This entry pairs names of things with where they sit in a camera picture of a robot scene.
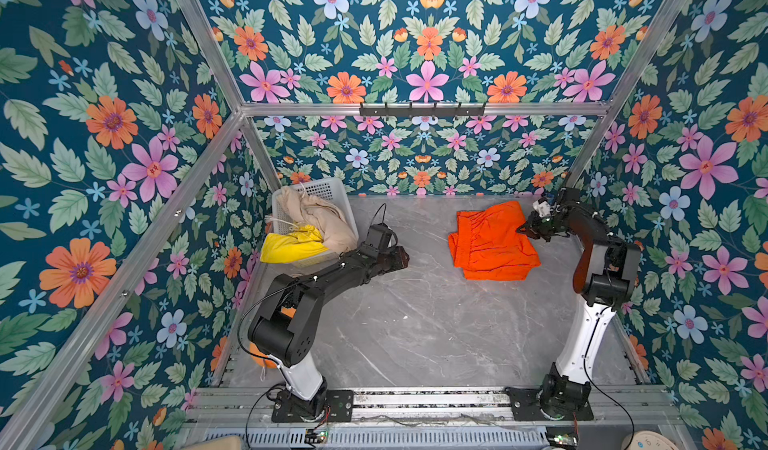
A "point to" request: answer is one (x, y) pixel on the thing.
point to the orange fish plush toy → (266, 363)
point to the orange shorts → (488, 246)
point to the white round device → (648, 440)
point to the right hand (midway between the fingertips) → (520, 227)
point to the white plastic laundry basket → (332, 188)
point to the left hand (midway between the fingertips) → (410, 251)
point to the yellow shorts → (306, 239)
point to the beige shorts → (338, 234)
